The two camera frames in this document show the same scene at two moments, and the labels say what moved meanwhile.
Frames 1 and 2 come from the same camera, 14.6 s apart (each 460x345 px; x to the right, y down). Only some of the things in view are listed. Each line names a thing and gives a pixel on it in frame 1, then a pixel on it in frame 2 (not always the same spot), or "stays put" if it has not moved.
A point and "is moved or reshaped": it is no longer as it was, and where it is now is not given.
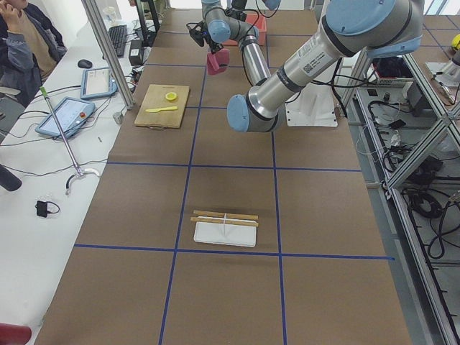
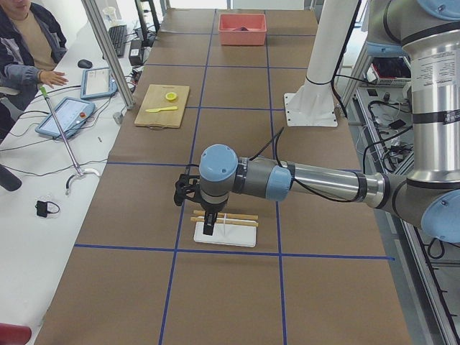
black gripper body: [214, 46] → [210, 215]
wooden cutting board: [155, 98] stays put
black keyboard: [118, 37] stays put
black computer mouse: [85, 64] stays put
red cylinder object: [11, 334] stays put
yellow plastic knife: [157, 110] stays put
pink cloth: [221, 57] is moved or reshaped
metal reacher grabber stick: [79, 172] stays put
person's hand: [15, 19] → [52, 77]
